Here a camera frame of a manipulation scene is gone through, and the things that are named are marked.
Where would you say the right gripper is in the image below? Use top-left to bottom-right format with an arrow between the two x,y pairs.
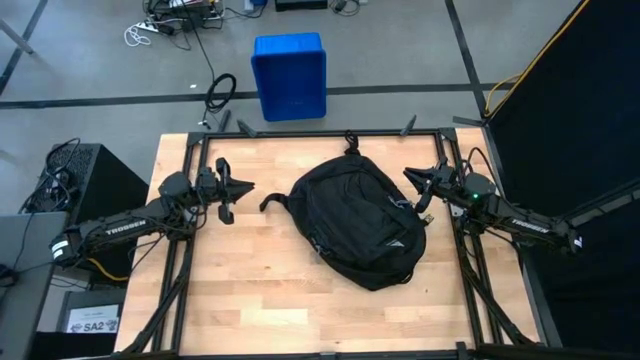
402,166 -> 500,215

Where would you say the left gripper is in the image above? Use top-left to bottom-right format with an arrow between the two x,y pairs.
157,156 -> 257,226

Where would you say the black fabric backpack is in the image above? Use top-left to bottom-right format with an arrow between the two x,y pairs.
258,130 -> 435,293

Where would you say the black computer tower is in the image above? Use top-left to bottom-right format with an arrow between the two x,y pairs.
37,143 -> 150,281

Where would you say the blue plastic bin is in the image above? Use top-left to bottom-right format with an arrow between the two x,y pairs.
249,32 -> 329,123

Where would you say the large black partition curtain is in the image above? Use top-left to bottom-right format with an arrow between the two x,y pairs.
482,0 -> 640,354

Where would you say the black box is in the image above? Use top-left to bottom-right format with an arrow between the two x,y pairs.
56,288 -> 127,346

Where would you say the white SA2 label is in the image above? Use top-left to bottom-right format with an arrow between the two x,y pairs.
65,303 -> 121,335

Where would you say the white power strip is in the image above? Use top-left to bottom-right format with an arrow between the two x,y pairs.
123,19 -> 169,48

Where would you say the grey power adapter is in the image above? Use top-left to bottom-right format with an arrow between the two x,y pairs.
329,0 -> 369,15

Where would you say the flat black device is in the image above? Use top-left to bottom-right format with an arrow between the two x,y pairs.
274,0 -> 329,13

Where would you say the grey side desk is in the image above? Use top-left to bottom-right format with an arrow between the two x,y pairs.
0,210 -> 70,360

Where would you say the grey metal leg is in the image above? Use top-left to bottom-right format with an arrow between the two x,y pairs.
0,18 -> 35,55

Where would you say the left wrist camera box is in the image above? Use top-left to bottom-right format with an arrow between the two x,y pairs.
195,167 -> 218,192

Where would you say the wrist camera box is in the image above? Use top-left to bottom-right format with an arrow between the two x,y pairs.
437,158 -> 465,191
195,167 -> 218,192

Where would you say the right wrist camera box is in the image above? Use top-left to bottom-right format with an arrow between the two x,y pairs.
437,158 -> 465,191

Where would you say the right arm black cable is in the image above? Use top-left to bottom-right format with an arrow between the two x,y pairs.
462,145 -> 497,177

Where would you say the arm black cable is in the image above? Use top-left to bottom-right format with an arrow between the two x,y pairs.
462,145 -> 497,177
127,202 -> 211,264

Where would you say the black aluminium table frame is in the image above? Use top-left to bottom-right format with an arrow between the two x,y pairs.
112,113 -> 551,360

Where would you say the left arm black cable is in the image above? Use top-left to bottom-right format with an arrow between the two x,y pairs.
127,202 -> 211,264

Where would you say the coiled black cable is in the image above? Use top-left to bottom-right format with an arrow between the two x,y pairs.
198,73 -> 238,129

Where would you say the black cable bundle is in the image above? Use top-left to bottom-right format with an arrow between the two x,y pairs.
18,137 -> 82,215

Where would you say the long yellow cable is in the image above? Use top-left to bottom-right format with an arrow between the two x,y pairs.
483,0 -> 591,120

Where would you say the electronics with tangled cables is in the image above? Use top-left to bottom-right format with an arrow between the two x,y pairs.
143,0 -> 226,32

